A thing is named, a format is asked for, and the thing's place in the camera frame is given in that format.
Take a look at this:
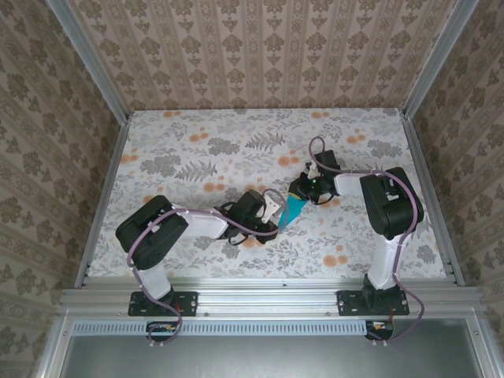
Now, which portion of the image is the teal square paper sheet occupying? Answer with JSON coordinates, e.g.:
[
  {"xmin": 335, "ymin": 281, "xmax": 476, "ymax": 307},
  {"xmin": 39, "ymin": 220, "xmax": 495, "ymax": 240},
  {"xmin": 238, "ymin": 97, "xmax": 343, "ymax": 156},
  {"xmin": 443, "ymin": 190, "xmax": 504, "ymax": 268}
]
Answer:
[{"xmin": 276, "ymin": 194, "xmax": 309, "ymax": 231}]

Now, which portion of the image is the grey metal sheet panel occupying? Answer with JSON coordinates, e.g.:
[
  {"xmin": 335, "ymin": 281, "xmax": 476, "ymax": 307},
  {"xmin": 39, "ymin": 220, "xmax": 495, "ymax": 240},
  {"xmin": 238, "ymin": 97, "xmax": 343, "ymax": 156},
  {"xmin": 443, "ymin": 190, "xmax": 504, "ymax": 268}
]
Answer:
[{"xmin": 58, "ymin": 334, "xmax": 484, "ymax": 378}]

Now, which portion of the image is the floral patterned table mat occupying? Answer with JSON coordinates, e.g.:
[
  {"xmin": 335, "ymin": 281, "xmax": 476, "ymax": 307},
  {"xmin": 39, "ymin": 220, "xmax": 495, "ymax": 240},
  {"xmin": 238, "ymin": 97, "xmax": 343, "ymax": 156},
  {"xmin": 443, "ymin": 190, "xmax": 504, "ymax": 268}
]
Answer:
[{"xmin": 84, "ymin": 108, "xmax": 448, "ymax": 280}]

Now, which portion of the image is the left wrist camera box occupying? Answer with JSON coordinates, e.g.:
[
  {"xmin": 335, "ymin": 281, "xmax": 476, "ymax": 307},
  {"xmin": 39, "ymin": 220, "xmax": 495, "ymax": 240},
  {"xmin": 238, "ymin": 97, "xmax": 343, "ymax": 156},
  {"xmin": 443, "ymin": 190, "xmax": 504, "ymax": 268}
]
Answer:
[{"xmin": 262, "ymin": 194, "xmax": 284, "ymax": 222}]

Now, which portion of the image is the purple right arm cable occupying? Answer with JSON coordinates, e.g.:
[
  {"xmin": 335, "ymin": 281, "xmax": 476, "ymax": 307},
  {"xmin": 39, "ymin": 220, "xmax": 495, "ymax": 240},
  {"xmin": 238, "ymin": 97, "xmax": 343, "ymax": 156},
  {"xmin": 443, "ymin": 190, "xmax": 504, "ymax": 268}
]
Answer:
[{"xmin": 308, "ymin": 135, "xmax": 426, "ymax": 348}]

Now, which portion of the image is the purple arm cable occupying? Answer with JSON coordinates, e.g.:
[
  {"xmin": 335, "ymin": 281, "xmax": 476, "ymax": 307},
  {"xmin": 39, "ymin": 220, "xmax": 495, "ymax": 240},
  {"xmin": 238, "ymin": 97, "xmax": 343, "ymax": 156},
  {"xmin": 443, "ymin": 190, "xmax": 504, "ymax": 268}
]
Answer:
[
  {"xmin": 308, "ymin": 135, "xmax": 426, "ymax": 348},
  {"xmin": 125, "ymin": 187, "xmax": 284, "ymax": 348}
]

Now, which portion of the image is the aluminium mounting rail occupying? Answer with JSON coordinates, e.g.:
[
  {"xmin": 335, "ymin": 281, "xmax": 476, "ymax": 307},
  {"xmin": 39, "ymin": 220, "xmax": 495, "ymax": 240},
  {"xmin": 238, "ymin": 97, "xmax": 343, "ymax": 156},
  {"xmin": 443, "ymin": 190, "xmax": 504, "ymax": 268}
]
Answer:
[{"xmin": 58, "ymin": 277, "xmax": 484, "ymax": 318}]

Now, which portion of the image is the slotted grey cable duct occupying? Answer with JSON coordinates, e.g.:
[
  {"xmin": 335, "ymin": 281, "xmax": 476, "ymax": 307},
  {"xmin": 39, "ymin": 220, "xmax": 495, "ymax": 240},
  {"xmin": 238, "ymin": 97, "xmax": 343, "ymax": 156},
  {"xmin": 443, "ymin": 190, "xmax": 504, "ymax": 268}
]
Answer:
[{"xmin": 72, "ymin": 319, "xmax": 395, "ymax": 336}]

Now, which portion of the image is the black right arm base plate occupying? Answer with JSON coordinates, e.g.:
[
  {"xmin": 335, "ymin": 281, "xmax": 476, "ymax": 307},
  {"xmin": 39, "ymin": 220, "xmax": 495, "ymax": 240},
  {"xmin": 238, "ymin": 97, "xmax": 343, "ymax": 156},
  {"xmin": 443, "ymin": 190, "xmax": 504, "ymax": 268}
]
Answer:
[{"xmin": 337, "ymin": 290, "xmax": 410, "ymax": 317}]

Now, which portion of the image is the aluminium side rail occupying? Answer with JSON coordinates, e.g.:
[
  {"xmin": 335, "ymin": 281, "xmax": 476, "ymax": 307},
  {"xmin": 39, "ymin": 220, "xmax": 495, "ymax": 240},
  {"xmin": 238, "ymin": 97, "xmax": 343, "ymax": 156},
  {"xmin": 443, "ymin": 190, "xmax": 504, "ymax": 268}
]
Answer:
[
  {"xmin": 74, "ymin": 117, "xmax": 131, "ymax": 288},
  {"xmin": 399, "ymin": 112, "xmax": 465, "ymax": 287}
]

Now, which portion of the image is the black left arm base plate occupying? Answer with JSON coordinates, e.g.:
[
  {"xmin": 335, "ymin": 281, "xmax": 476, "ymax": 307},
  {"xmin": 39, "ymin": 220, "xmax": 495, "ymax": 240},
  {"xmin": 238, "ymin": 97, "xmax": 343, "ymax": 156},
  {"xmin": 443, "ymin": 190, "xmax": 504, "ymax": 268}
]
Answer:
[{"xmin": 128, "ymin": 290, "xmax": 198, "ymax": 317}]

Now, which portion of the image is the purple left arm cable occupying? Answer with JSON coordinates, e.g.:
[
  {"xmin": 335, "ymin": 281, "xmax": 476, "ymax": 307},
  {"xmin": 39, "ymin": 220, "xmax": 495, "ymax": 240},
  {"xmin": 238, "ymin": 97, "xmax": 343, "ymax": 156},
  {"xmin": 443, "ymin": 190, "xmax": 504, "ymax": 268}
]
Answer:
[{"xmin": 125, "ymin": 187, "xmax": 284, "ymax": 348}]

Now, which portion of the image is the aluminium frame post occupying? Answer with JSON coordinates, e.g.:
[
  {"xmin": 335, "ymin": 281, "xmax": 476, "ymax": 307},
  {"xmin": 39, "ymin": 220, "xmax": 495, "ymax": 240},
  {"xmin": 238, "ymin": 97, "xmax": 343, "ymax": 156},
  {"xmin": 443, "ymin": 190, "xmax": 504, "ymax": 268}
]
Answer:
[
  {"xmin": 403, "ymin": 0, "xmax": 480, "ymax": 119},
  {"xmin": 46, "ymin": 0, "xmax": 131, "ymax": 123}
]

